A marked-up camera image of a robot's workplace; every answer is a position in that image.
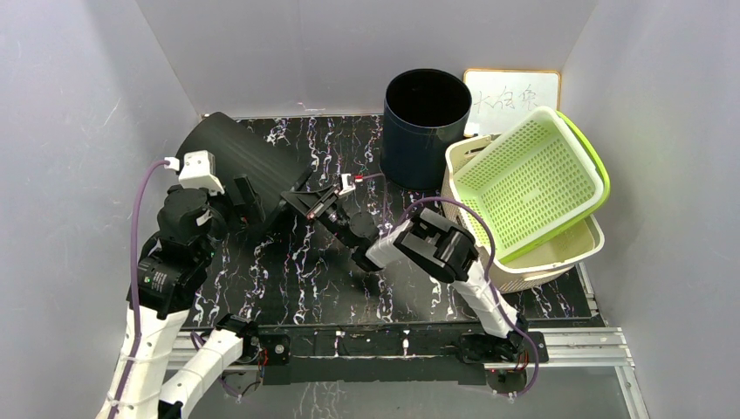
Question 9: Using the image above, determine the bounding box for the aluminium frame rail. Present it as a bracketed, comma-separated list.
[104, 263, 650, 419]

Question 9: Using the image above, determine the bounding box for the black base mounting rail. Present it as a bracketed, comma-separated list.
[232, 321, 550, 388]

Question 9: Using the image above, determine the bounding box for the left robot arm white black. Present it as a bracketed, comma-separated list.
[97, 175, 265, 418]

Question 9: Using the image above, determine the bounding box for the large black plastic bucket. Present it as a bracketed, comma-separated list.
[175, 112, 311, 237]

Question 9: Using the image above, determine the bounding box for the dark blue cylindrical bin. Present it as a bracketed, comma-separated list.
[380, 68, 472, 191]

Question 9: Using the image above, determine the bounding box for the small whiteboard with writing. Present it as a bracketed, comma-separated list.
[462, 69, 561, 137]

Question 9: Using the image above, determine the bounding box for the green perforated plastic basket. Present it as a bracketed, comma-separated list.
[449, 106, 611, 264]

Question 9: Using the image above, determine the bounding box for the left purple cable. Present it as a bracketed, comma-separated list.
[109, 160, 175, 419]

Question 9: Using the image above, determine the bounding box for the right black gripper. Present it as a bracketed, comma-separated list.
[282, 185, 356, 250]

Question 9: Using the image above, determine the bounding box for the purple cable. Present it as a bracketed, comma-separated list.
[353, 172, 542, 399]
[109, 160, 175, 419]

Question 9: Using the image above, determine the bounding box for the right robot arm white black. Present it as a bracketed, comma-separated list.
[281, 175, 544, 369]

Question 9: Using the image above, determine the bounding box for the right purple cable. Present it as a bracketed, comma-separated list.
[353, 172, 542, 399]

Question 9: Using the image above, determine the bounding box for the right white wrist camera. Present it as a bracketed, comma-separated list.
[338, 173, 362, 197]

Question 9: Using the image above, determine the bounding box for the beige perforated plastic basket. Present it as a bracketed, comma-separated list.
[441, 134, 605, 294]

